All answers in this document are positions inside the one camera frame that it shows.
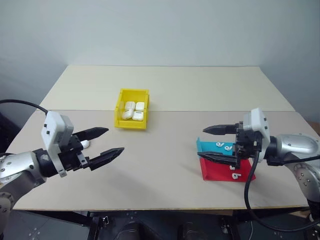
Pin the black table frame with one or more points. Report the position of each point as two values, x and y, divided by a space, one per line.
162 225

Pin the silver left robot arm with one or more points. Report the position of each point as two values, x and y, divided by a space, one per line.
20 165

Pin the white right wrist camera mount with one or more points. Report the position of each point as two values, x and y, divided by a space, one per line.
257 120

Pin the teal plastic tray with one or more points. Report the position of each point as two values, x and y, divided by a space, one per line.
207 147

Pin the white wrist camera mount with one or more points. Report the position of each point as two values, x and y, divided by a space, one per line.
257 120
53 127

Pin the red plastic tray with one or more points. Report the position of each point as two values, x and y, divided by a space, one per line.
217 172

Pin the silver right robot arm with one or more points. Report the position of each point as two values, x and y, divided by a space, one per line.
297 147

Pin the yellow plastic bin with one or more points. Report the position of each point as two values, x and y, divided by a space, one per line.
120 120

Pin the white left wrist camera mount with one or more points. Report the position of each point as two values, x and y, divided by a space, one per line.
53 127

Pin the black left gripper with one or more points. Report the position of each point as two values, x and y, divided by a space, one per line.
71 157

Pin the white earbud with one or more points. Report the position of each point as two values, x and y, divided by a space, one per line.
220 144
228 148
236 176
231 167

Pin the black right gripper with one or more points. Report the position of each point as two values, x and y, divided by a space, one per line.
247 143

